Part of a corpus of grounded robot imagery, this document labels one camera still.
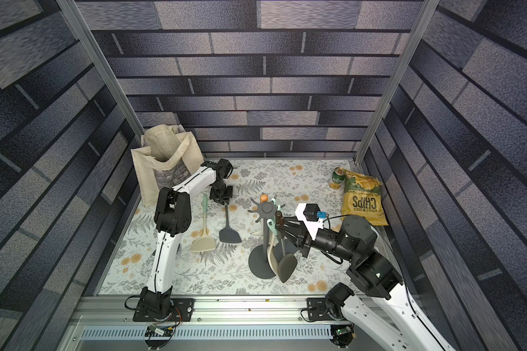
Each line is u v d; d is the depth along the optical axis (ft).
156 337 2.37
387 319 1.46
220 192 2.98
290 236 1.80
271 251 2.23
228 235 3.07
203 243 2.94
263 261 2.74
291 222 1.84
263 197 1.84
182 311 2.42
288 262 2.33
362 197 3.11
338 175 3.29
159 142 3.47
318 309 2.39
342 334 2.35
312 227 1.58
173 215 2.05
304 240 1.62
